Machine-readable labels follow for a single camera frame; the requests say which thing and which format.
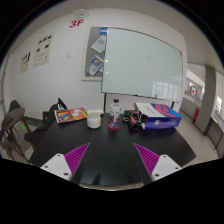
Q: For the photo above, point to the red 3F sign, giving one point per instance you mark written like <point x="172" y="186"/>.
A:
<point x="76" y="23"/>

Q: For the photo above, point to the white wall poster left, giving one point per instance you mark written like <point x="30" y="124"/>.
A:
<point x="25" y="62"/>

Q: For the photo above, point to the dark green chair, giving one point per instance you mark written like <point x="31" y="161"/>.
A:
<point x="14" y="105"/>

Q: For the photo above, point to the white wall poster right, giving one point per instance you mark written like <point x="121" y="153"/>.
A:
<point x="43" y="50"/>

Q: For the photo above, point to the round brown wooden table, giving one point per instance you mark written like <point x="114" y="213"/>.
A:
<point x="8" y="124"/>

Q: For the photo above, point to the black table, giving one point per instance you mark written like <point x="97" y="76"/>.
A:
<point x="111" y="159"/>

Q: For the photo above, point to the red round coaster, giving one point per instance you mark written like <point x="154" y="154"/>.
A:
<point x="112" y="128"/>

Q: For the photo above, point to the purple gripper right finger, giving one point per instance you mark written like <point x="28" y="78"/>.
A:
<point x="157" y="166"/>

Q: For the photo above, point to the grey pin board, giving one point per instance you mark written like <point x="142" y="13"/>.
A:
<point x="94" y="54"/>

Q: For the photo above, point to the clear plastic water bottle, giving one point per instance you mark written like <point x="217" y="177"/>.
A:
<point x="114" y="115"/>

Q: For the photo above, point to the large whiteboard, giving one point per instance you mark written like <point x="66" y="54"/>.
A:
<point x="141" y="65"/>

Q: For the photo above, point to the colourful book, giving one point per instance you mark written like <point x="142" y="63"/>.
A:
<point x="70" y="115"/>

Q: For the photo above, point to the white ceramic mug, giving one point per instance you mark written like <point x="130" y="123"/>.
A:
<point x="94" y="118"/>

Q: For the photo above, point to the white wall poster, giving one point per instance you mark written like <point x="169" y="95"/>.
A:
<point x="25" y="62"/>
<point x="43" y="50"/>

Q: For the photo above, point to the black red small items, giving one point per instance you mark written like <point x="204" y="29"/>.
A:
<point x="133" y="118"/>

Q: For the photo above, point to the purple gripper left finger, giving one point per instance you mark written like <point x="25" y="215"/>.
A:
<point x="65" y="166"/>

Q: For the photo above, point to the blue white cardboard box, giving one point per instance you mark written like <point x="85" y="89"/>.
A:
<point x="157" y="116"/>

